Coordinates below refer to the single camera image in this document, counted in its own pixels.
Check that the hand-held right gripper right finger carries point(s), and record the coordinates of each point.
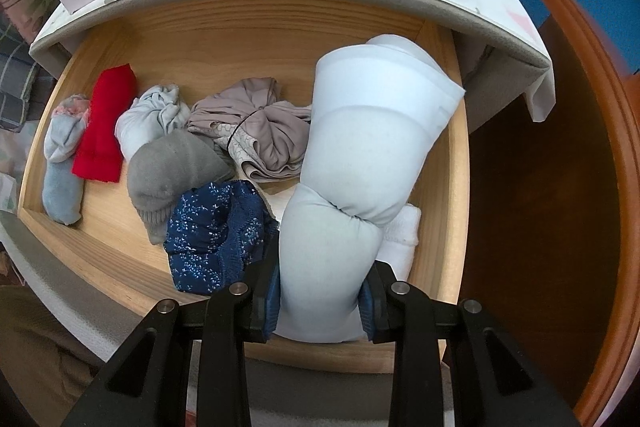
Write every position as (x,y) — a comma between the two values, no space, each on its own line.
(366,307)

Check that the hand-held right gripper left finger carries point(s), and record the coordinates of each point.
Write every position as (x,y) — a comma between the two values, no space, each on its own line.
(270,307)

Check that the white garment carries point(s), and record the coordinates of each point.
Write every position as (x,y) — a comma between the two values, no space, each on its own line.
(400,232)

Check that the navy floral underwear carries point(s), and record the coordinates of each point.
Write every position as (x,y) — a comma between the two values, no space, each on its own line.
(210,227)

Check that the large light blue garment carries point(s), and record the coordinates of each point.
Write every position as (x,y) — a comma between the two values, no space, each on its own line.
(370,147)

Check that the grey knitted garment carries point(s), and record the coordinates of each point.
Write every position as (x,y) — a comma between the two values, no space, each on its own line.
(165,177)

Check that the beige underwear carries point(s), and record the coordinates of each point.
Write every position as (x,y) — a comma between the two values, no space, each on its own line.
(270,132)

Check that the pale blue knotted underwear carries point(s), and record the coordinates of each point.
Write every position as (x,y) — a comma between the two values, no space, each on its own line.
(145,117)

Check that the light blue floral-trim underwear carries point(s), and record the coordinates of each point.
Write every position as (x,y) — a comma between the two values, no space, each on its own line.
(60,187)

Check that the red underwear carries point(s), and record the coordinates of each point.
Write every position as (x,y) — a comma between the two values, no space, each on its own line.
(105,122)

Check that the wooden drawer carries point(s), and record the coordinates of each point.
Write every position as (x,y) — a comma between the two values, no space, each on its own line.
(250,42)

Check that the brown wooden panel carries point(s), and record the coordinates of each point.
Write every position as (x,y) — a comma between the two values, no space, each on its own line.
(540,207)

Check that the person's beige trousers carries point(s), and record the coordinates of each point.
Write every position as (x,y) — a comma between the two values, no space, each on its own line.
(30,342)

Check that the white floral bedding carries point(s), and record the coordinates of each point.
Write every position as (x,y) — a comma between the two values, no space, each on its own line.
(7,192)

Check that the plaid blanket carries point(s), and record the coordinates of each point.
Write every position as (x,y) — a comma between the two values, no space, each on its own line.
(15,77)

